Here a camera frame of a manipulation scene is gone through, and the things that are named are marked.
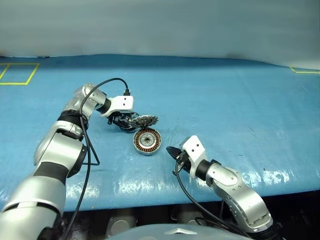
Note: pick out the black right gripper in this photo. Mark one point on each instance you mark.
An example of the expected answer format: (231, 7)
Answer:
(184, 160)

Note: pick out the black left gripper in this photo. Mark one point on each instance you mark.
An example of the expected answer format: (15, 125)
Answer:
(120, 121)

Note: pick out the motor housing with copper coils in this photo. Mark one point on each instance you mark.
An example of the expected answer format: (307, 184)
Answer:
(147, 141)

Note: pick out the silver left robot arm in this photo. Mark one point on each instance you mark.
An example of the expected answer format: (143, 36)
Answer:
(55, 155)

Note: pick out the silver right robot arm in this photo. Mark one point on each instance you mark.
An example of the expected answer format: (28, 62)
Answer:
(237, 190)

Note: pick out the blue plastic table cover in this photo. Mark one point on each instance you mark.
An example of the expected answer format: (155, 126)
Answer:
(200, 100)

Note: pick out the grey rounded cylinder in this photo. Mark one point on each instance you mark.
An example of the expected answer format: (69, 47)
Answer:
(190, 218)
(121, 225)

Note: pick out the grey robot torso shell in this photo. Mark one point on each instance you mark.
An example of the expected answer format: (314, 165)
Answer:
(175, 232)

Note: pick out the yellow tape square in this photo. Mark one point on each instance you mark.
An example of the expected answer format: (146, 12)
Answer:
(31, 75)

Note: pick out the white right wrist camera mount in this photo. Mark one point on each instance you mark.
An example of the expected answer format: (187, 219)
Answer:
(193, 147)

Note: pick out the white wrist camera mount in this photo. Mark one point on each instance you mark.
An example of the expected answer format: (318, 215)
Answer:
(193, 147)
(122, 103)

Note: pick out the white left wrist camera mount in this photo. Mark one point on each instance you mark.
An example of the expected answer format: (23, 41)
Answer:
(122, 103)

